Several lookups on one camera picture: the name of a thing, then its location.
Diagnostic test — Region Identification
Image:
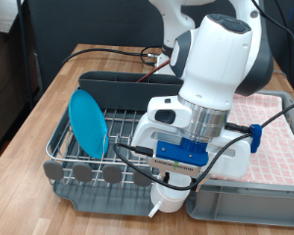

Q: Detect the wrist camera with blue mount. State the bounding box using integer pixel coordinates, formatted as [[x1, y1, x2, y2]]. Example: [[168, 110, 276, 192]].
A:
[[146, 136, 210, 179]]

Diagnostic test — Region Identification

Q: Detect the brown wooden spoon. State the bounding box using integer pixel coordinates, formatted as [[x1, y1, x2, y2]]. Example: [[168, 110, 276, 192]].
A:
[[135, 58, 172, 83]]

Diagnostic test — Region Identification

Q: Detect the pink checked towel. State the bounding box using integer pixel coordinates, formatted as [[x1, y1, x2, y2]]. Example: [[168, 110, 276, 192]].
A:
[[210, 92, 294, 187]]

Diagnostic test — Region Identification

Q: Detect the black metal post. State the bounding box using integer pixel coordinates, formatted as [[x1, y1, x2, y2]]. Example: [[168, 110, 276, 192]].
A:
[[16, 0, 35, 109]]

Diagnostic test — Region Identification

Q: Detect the dark grey utensil holder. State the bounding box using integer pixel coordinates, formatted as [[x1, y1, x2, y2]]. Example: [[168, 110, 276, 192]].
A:
[[77, 70, 184, 112]]

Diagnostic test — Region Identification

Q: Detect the grey plastic crate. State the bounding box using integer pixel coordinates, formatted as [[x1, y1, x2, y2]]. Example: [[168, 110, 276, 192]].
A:
[[184, 89, 294, 228]]

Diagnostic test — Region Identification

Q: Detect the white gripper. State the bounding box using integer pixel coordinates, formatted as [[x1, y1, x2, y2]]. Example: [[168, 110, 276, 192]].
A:
[[130, 95, 253, 193]]

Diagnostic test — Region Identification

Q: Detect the white mug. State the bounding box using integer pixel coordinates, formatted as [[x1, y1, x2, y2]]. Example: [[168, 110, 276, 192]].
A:
[[148, 174, 191, 218]]

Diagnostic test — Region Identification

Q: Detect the thick black table cable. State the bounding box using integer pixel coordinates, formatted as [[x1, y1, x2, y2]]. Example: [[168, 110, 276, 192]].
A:
[[60, 44, 164, 68]]

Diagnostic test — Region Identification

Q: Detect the light grey panel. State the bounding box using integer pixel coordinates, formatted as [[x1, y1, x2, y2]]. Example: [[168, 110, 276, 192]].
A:
[[0, 0, 24, 34]]

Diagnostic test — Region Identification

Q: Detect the blue plate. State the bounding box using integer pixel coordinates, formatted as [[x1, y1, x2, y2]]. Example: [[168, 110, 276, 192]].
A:
[[68, 89, 110, 160]]

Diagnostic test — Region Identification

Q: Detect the dark cabinet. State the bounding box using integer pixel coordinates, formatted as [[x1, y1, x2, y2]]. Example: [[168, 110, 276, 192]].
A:
[[0, 28, 30, 155]]

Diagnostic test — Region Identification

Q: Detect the thin black hanging cable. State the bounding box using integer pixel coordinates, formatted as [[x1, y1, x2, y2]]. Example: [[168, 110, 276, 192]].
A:
[[250, 0, 294, 96]]

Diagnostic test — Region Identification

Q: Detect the steel wire dish rack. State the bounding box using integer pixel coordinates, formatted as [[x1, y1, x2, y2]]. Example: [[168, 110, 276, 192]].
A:
[[45, 86, 165, 192]]

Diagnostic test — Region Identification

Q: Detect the black camera cable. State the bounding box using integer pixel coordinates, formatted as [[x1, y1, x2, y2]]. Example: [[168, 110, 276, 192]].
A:
[[113, 99, 294, 191]]

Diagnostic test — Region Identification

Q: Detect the metal dish rack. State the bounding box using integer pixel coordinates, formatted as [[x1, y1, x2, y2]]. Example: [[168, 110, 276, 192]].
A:
[[52, 87, 161, 217]]

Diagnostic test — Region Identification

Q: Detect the blue cable clip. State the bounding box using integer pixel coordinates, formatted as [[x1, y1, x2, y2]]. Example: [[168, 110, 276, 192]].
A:
[[250, 123, 264, 154]]

